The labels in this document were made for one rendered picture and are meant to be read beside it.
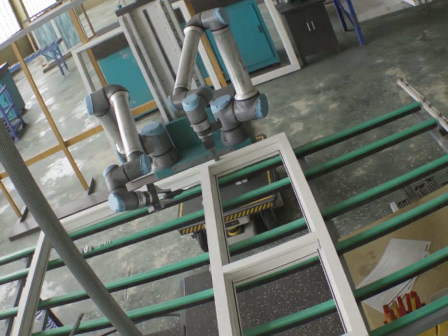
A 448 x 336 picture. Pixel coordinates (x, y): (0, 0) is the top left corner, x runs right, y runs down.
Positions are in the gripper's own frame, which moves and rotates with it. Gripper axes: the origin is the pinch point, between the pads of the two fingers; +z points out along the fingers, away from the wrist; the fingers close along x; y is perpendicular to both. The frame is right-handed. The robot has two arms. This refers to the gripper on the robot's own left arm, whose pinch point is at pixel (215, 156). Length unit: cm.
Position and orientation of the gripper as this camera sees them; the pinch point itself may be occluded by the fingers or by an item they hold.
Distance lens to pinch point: 261.5
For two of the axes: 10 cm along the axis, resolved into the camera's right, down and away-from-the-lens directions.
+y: -9.3, 3.6, 1.0
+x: 0.8, 4.6, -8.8
